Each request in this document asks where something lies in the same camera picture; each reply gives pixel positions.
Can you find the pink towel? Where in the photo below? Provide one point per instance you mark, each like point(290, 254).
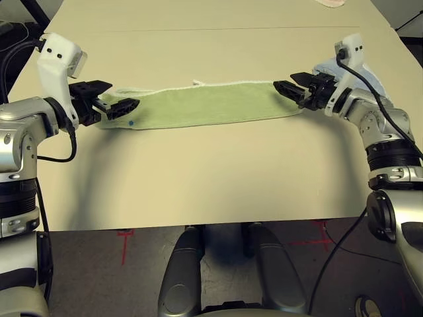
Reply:
point(332, 2)

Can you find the green towel with white edging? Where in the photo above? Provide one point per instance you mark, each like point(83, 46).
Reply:
point(215, 105)

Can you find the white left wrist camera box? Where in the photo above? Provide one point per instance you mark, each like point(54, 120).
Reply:
point(54, 62)

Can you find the grey right robot leg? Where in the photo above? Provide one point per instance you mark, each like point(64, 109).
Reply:
point(277, 270)

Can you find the pale robot torso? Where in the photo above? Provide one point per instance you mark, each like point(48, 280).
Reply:
point(257, 313)

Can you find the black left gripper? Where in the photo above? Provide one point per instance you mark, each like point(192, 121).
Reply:
point(84, 102)

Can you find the grey power adapter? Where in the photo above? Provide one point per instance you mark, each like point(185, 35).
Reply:
point(5, 27)

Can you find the folded light blue towel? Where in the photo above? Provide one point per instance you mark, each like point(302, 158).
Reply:
point(373, 82)

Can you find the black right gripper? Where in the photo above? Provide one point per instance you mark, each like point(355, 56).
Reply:
point(319, 92)

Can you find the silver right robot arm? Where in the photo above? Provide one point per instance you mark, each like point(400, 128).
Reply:
point(386, 132)

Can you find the round grey floor object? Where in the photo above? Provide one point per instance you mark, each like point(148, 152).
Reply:
point(370, 307)

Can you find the grey left robot leg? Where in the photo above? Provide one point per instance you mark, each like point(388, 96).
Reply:
point(180, 270)

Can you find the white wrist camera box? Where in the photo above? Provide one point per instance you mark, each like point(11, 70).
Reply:
point(352, 53)
point(54, 62)

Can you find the grey robot leg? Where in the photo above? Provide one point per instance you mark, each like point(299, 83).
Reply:
point(277, 270)
point(180, 270)

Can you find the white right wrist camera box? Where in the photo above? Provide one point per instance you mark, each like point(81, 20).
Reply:
point(352, 53)

